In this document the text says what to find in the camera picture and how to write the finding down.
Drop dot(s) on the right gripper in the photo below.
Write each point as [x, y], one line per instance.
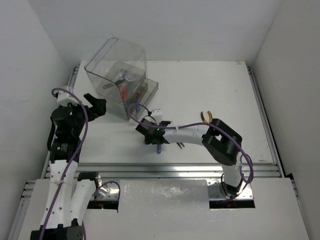
[149, 140]

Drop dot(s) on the black handled adjustable wrench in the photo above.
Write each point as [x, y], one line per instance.
[119, 77]

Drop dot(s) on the clear plastic drawer organizer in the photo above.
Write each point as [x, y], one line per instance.
[117, 53]

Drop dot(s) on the blue screwdriver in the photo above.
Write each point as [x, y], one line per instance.
[159, 149]
[137, 106]

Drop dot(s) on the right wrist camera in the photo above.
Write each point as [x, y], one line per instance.
[157, 115]

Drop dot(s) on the smoked plastic drawer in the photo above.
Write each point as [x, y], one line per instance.
[144, 95]

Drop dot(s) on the yellow long nose pliers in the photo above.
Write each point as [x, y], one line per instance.
[179, 144]

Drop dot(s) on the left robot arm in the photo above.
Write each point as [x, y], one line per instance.
[68, 198]

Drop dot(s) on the aluminium front rail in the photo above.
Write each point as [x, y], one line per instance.
[211, 173]

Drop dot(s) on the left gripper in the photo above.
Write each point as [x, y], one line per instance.
[88, 111]

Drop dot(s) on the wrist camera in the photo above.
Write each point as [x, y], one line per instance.
[64, 98]
[157, 115]

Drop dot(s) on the red handled adjustable wrench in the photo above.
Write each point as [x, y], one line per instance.
[124, 93]

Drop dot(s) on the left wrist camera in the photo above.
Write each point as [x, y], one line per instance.
[64, 98]

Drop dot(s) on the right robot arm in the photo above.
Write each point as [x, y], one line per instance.
[221, 141]

